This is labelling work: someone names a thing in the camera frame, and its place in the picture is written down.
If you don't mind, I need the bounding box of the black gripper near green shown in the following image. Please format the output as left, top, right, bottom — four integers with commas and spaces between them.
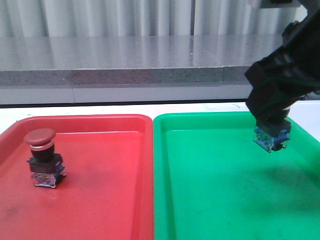
244, 0, 320, 122

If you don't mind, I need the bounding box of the green mushroom push button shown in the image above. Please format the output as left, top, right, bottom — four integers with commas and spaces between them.
253, 106, 292, 153

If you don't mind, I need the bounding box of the red mushroom push button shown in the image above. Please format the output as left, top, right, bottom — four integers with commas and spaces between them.
24, 128, 66, 189

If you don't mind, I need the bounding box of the green plastic tray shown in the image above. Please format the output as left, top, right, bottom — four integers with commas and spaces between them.
153, 112, 320, 240

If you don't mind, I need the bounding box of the red plastic tray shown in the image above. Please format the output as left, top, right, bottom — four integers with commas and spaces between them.
0, 114, 154, 240

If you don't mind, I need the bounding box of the grey stone counter slab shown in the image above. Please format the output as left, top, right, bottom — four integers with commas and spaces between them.
0, 34, 282, 88

